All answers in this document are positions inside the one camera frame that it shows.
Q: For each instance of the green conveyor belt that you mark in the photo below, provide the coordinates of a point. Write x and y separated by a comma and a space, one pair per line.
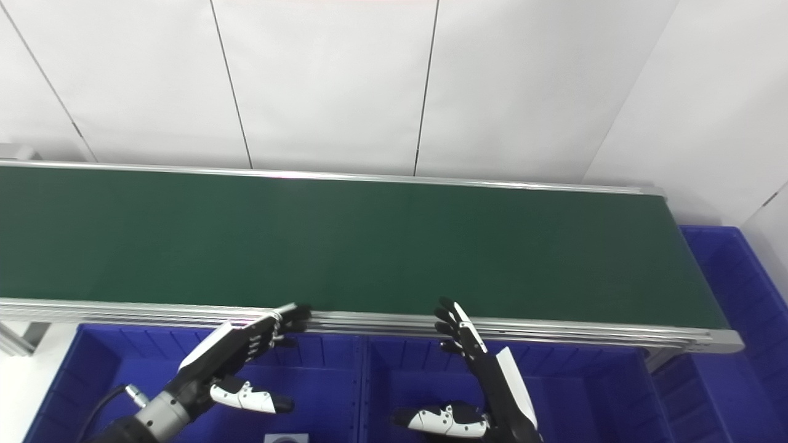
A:
400, 246
554, 329

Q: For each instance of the white block with round hole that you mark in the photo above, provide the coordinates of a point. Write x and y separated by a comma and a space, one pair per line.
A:
272, 438

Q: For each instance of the aluminium conveyor support leg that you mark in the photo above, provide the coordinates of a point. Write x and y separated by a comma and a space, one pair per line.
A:
21, 337
662, 360

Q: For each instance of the blue plastic bin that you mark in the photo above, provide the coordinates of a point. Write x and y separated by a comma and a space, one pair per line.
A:
739, 307
104, 363
585, 400

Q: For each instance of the grey conveyor motor box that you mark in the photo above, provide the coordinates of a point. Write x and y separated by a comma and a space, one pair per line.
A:
15, 152

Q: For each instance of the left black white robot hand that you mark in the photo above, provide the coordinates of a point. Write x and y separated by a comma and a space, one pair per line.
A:
215, 363

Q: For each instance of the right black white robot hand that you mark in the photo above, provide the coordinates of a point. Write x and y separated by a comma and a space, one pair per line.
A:
508, 400

